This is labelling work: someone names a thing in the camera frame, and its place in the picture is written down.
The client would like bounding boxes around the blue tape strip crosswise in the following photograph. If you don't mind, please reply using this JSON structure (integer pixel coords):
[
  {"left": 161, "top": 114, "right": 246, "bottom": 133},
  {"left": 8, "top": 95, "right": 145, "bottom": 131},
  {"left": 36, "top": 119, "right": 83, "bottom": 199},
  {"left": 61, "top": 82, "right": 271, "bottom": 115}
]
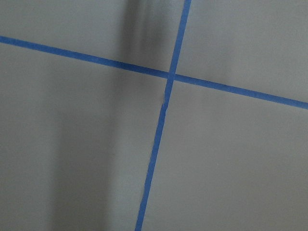
[{"left": 0, "top": 36, "right": 308, "bottom": 110}]

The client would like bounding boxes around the blue tape strip lengthwise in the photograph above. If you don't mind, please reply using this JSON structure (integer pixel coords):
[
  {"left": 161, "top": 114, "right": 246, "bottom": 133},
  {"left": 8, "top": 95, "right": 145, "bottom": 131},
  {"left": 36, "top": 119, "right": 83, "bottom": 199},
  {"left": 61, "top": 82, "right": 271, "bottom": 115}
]
[{"left": 134, "top": 0, "right": 191, "bottom": 231}]

